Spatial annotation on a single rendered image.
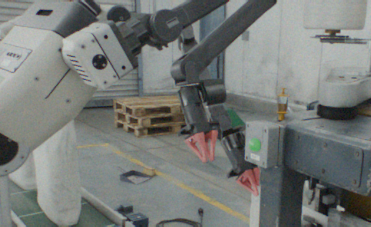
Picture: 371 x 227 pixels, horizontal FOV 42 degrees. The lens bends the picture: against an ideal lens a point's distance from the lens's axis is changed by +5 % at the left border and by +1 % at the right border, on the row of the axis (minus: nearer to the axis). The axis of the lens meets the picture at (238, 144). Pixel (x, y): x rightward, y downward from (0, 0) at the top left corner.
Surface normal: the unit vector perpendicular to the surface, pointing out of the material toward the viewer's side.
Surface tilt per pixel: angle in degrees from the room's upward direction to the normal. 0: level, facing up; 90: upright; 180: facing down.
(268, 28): 90
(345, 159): 90
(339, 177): 90
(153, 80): 90
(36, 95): 115
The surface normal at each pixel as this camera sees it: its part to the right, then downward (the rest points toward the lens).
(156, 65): 0.62, 0.22
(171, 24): 0.51, 0.01
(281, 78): -0.78, 0.12
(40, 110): 0.22, 0.63
